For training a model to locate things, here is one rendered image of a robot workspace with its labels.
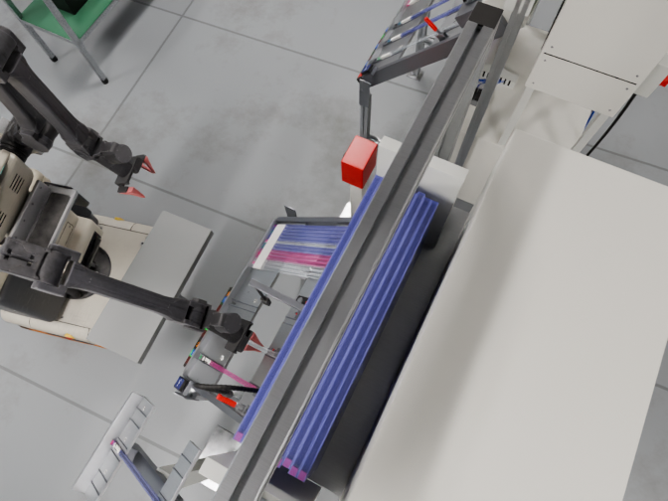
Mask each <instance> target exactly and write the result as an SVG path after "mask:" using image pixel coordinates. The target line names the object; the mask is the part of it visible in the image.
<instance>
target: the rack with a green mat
mask: <svg viewBox="0 0 668 501"><path fill-rule="evenodd" d="M2 1H3V2H4V3H5V4H6V6H7V7H8V8H9V9H10V10H11V12H12V13H13V14H14V15H15V16H16V18H17V19H18V20H19V21H20V23H21V24H22V25H23V26H24V27H25V29H26V30H27V31H28V32H29V33H30V35H31V36H32V37H33V38H34V40H35V41H36V42H37V43H38V44H39V46H40V47H41V48H42V49H43V50H44V52H45V53H46V54H47V55H48V57H49V58H50V59H51V61H52V62H56V61H57V60H58V58H57V57H56V56H55V55H54V53H53V52H52V51H51V50H50V48H49V47H48V46H47V45H46V43H45V42H44V41H43V40H42V39H41V37H40V36H39V35H38V34H37V32H36V31H35V30H34V29H33V28H36V29H38V30H40V31H43V32H45V33H47V34H50V35H52V36H54V37H57V38H59V39H62V40H64V41H66V42H69V43H71V44H73V45H76V47H77V48H78V49H79V51H80V52H81V53H82V55H83V57H84V58H85V59H86V61H87V62H88V63H89V65H90V66H91V67H92V69H93V70H94V72H95V73H96V74H97V76H98V77H99V78H100V80H101V82H102V83H103V84H108V79H107V78H106V76H105V75H104V74H103V72H102V71H101V69H100V68H99V66H98V65H97V64H96V62H95V61H94V59H93V58H92V57H91V55H90V54H89V52H88V51H87V50H86V48H85V47H84V45H83V42H84V40H85V39H86V38H87V37H88V36H89V34H90V33H91V32H92V31H93V30H94V29H95V27H96V26H97V25H98V24H99V23H100V22H101V20H102V19H103V18H104V17H105V16H106V15H107V13H108V12H109V11H110V10H111V9H112V8H113V6H114V5H115V4H116V3H117V2H118V0H87V1H86V3H85V4H84V5H83V6H82V7H81V8H80V9H79V11H78V12H77V13H76V14H75V15H73V14H71V13H69V12H66V11H64V10H61V9H59V8H57V7H56V5H55V4H54V3H53V1H52V0H33V2H32V3H31V4H30V5H29V6H28V7H27V8H26V9H25V10H24V11H23V12H22V13H21V12H20V11H19V10H18V9H17V7H16V6H15V5H14V4H13V2H12V1H11V0H2Z"/></svg>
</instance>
